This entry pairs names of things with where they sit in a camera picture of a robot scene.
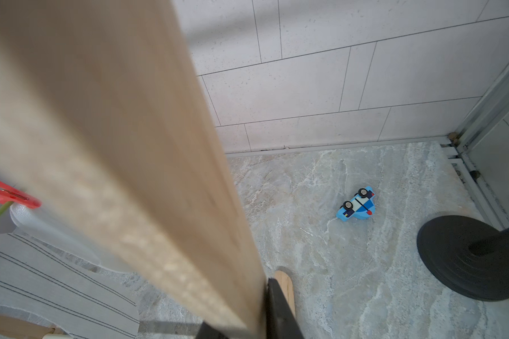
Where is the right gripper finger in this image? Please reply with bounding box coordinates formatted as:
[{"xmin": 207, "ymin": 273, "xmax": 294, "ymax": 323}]
[{"xmin": 266, "ymin": 278, "xmax": 304, "ymax": 339}]

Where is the green clip hanger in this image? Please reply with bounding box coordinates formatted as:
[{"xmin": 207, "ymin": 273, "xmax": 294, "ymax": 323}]
[{"xmin": 0, "ymin": 181, "xmax": 42, "ymax": 217}]

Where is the black microphone stand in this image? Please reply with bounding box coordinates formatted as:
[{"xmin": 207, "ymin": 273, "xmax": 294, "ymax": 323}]
[{"xmin": 417, "ymin": 216, "xmax": 509, "ymax": 302}]

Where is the white striped insole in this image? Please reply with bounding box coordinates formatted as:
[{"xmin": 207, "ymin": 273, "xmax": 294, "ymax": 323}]
[{"xmin": 0, "ymin": 234, "xmax": 139, "ymax": 338}]

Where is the wooden clothes rack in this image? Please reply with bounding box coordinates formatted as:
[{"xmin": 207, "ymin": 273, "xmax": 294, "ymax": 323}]
[{"xmin": 0, "ymin": 1, "xmax": 269, "ymax": 338}]

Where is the blue toy car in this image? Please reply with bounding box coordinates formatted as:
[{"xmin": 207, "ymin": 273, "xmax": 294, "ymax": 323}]
[{"xmin": 336, "ymin": 186, "xmax": 376, "ymax": 222}]

